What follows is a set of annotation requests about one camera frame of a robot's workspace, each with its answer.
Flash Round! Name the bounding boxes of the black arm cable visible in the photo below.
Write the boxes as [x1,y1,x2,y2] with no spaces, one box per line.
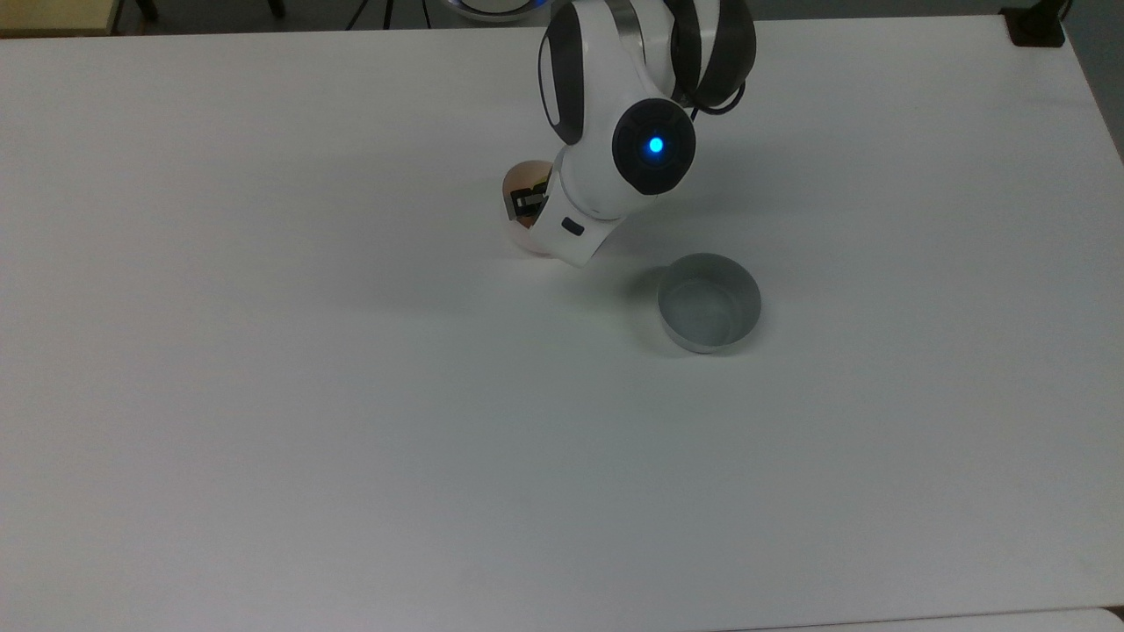
[689,79,748,118]

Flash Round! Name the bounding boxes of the grey bowl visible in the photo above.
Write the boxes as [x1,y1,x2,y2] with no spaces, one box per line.
[657,253,762,356]

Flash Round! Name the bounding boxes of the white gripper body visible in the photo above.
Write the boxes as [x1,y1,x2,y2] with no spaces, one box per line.
[530,180,635,269]

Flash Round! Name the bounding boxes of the white cup with brown interior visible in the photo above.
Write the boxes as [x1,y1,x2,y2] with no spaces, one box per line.
[501,160,573,260]

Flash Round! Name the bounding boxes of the black clamp stand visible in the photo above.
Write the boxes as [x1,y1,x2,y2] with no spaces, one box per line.
[1001,0,1069,47]

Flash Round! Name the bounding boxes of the light wooden cabinet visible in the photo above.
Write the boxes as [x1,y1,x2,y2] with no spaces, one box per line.
[0,0,120,38]

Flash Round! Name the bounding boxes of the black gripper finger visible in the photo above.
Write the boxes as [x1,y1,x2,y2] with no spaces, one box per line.
[511,183,551,221]

